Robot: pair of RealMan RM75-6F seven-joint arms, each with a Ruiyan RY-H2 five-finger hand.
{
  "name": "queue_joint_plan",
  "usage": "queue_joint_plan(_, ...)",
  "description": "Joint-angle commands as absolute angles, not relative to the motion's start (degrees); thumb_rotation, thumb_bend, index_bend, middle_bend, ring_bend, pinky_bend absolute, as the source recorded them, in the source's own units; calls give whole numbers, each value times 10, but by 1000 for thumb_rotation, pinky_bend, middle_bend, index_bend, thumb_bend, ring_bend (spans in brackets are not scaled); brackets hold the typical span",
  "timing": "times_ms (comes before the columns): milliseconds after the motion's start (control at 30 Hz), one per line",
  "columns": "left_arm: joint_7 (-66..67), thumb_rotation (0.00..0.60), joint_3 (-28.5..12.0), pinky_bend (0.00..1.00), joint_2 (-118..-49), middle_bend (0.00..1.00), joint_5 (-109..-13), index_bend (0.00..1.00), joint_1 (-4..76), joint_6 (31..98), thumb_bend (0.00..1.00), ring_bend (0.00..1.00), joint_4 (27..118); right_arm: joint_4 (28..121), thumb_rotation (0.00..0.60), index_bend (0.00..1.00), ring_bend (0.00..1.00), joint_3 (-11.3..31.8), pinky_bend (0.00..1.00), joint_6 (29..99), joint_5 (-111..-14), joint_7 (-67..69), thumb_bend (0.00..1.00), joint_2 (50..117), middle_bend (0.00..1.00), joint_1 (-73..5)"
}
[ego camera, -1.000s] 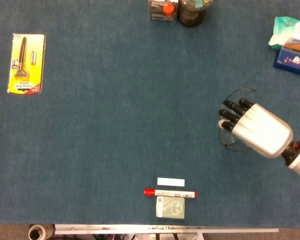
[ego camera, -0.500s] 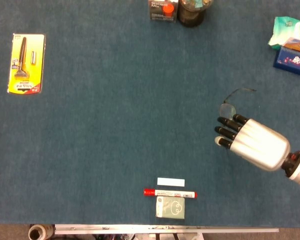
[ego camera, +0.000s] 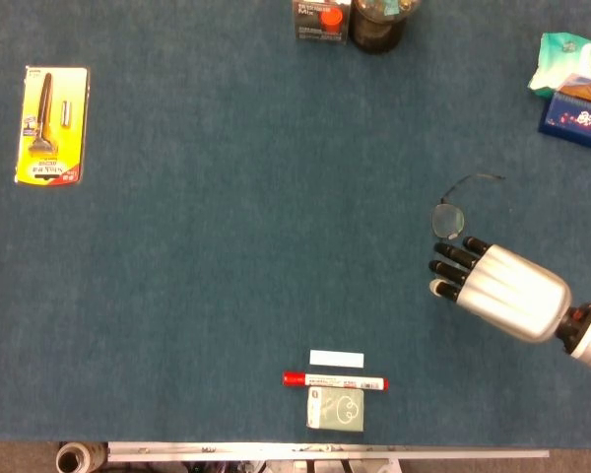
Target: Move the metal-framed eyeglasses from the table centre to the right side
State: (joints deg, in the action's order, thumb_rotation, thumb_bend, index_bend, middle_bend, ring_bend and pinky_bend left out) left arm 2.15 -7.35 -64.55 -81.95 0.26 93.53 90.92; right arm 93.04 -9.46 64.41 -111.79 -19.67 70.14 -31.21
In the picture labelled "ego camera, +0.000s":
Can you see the blue printed tissue box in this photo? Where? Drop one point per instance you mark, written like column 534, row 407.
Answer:
column 578, row 118

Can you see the grey box with red cap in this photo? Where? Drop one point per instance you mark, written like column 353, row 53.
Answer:
column 322, row 22

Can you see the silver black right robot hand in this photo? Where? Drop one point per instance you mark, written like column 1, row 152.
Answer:
column 514, row 290

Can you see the red white marker pen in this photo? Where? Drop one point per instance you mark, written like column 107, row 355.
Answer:
column 335, row 381

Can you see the thin-framed eyeglasses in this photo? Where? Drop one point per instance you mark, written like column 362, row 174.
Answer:
column 448, row 219

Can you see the green white wet wipes pack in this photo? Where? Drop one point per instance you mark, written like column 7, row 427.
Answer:
column 566, row 59

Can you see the brown tape roll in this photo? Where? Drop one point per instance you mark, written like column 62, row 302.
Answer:
column 79, row 458

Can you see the dark glass jar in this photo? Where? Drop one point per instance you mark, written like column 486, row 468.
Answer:
column 375, row 29

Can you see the white rectangular eraser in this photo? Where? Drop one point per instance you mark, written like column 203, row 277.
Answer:
column 337, row 358

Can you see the yellow razor blister pack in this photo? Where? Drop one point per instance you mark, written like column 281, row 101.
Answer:
column 54, row 148

